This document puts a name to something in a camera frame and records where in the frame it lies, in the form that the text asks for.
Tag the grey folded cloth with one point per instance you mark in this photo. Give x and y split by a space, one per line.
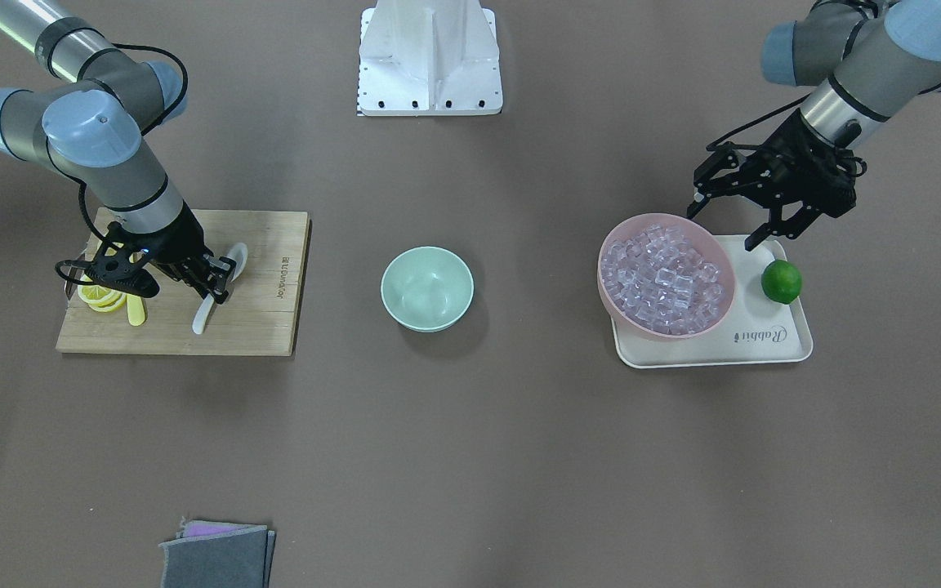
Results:
218 554

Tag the beige plastic tray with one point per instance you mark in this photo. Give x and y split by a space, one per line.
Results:
754 330

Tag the yellow plastic knife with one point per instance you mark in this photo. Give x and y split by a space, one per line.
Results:
136 311

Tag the bamboo cutting board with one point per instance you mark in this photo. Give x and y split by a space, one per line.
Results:
259 319

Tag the white ceramic spoon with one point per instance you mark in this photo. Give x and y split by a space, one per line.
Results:
202 314

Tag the lemon slice stack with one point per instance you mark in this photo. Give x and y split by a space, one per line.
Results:
99 298

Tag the mint green bowl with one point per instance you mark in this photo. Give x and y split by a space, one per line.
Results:
427 289

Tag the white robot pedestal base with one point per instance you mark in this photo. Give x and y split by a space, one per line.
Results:
428 58

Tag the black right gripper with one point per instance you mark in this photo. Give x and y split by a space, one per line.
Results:
183 242

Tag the pink bowl of ice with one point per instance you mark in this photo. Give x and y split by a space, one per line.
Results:
664 277

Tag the green lime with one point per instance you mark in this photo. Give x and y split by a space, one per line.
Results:
781 282

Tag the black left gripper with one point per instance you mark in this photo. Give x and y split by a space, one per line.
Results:
789 151

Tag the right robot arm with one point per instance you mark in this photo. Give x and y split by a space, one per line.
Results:
92 130

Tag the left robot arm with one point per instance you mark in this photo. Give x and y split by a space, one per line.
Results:
863 62

